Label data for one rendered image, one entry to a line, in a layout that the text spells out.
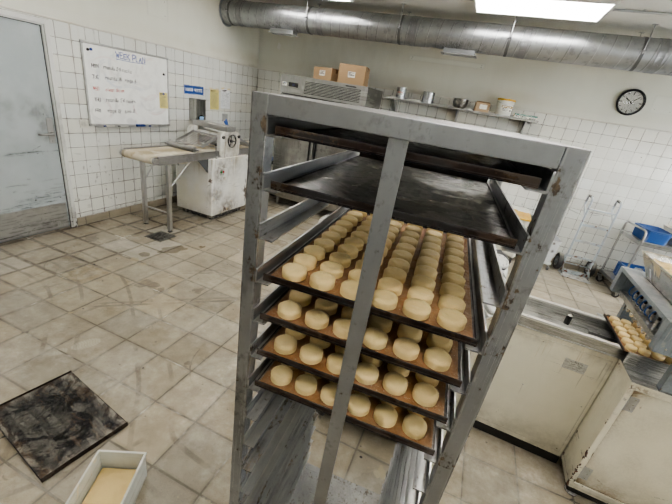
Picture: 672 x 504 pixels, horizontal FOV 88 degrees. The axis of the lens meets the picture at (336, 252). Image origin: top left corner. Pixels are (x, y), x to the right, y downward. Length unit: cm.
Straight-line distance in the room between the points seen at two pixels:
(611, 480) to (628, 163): 459
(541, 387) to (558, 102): 446
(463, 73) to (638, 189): 292
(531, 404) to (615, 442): 40
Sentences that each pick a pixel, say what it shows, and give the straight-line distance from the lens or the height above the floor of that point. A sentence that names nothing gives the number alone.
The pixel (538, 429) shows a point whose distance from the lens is 266.
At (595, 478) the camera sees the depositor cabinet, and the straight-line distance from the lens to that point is 263.
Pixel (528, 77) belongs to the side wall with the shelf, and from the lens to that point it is 611.
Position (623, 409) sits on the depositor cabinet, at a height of 68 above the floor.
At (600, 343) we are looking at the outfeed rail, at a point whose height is 88.
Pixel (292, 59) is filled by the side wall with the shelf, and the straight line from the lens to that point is 695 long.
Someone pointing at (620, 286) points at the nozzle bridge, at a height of 107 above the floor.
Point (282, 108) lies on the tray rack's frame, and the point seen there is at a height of 180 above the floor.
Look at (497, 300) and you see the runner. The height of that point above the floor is 158.
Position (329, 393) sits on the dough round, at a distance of 83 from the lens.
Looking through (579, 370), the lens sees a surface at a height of 69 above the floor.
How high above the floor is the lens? 183
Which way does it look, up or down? 23 degrees down
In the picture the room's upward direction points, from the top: 10 degrees clockwise
